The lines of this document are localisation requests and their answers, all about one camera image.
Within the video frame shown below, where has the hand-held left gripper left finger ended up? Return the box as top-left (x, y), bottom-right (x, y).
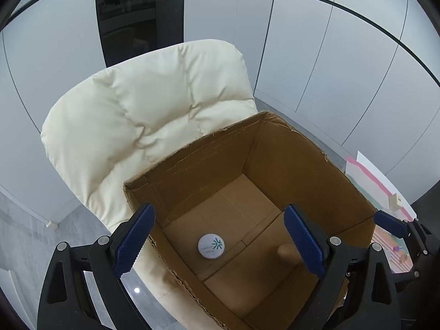
top-left (37, 203), bottom-right (157, 330)

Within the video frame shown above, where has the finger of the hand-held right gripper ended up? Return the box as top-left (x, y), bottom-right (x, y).
top-left (392, 270), bottom-right (423, 288)
top-left (374, 210), bottom-right (432, 255)

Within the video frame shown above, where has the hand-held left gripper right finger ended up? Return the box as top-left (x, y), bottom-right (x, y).
top-left (282, 203), bottom-right (401, 330)

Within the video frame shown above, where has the white round badge green logo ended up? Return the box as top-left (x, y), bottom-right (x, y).
top-left (197, 233), bottom-right (226, 259)

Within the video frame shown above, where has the brown cardboard box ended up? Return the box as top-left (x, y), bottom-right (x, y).
top-left (123, 111), bottom-right (382, 330)

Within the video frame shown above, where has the tan wooden peg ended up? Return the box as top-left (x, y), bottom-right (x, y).
top-left (278, 243), bottom-right (303, 267)

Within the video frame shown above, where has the striped colourful mat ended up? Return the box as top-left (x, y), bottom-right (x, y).
top-left (345, 156), bottom-right (418, 276)

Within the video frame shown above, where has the white table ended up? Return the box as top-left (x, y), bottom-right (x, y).
top-left (356, 150), bottom-right (419, 221)

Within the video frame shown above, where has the cream padded chair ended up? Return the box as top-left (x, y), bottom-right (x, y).
top-left (40, 39), bottom-right (259, 317)

